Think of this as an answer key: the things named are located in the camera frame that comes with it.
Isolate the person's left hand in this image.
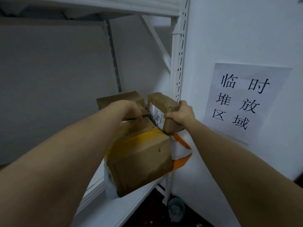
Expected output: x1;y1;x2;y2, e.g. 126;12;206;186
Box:
113;100;143;122

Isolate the person's right hand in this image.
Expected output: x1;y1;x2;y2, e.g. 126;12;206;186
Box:
164;100;196;133

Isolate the small brown parcel white label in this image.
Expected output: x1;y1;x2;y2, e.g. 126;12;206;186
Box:
147;92;185;136

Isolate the person's left forearm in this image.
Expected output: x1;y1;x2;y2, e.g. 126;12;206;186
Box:
0;103;129;227

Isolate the person's right forearm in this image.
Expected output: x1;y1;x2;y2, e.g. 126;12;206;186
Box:
184;118;303;227

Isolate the plain brown cardboard box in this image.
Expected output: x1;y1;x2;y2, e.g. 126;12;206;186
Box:
96;91;145;111

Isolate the white and orange parcel bag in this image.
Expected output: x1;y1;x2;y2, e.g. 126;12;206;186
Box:
169;132;193;173

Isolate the large cardboard box yellow tape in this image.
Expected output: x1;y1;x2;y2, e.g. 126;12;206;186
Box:
104;117;174;198

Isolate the white metal shelf rack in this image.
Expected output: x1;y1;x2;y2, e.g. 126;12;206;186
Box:
0;0;190;227

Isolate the small grey-blue bucket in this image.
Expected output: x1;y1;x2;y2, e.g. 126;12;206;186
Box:
168;198;185;223

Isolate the white paper wall sign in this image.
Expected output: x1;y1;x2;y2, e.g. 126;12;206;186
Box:
204;63;293;144

